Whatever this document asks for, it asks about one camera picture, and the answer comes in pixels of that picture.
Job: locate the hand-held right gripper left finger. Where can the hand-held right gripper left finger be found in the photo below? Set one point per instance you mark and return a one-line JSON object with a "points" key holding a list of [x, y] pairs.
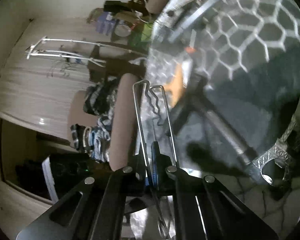
{"points": [[140, 170]]}

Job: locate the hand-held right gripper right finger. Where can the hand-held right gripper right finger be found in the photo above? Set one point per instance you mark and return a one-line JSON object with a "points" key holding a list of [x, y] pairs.
{"points": [[155, 165]]}

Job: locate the black electronic device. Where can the black electronic device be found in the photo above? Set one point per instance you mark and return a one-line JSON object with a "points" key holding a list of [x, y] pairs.
{"points": [[67, 170]]}

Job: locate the striped cloth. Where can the striped cloth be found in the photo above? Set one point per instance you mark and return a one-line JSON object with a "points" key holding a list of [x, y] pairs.
{"points": [[100, 105]]}

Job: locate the grey metal shaft tool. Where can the grey metal shaft tool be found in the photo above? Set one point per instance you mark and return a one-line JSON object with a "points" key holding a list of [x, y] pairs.
{"points": [[225, 130]]}

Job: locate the green cloth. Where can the green cloth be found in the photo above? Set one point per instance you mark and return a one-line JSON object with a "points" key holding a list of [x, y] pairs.
{"points": [[142, 35]]}

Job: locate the round patterned plate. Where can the round patterned plate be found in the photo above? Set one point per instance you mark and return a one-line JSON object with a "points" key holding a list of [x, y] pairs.
{"points": [[122, 30]]}

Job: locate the white metal rack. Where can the white metal rack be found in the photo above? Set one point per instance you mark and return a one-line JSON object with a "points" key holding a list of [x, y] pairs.
{"points": [[65, 52]]}

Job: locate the grey honeycomb patterned mat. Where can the grey honeycomb patterned mat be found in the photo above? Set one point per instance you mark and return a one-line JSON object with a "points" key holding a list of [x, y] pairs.
{"points": [[252, 30]]}

